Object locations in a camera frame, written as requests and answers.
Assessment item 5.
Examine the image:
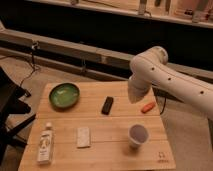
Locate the black chair frame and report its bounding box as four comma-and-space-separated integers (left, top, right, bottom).
0, 66, 35, 164

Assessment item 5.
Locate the black eraser block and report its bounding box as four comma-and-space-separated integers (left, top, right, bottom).
101, 97, 114, 115

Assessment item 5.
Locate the black floor cable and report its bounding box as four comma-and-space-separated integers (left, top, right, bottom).
0, 41, 42, 88

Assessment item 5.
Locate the white plastic bottle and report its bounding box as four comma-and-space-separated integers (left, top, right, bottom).
37, 122, 53, 165

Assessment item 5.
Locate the white paper cup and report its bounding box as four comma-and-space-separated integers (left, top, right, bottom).
128, 124, 149, 149

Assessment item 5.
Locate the orange carrot toy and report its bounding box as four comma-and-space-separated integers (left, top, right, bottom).
141, 102, 156, 113

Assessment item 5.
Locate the white folded cloth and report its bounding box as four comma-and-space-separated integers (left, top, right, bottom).
77, 127, 90, 148

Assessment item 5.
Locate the green round bowl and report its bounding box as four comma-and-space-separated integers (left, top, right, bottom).
49, 83, 80, 109

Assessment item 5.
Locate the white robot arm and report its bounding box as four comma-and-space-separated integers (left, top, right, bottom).
128, 46, 213, 121

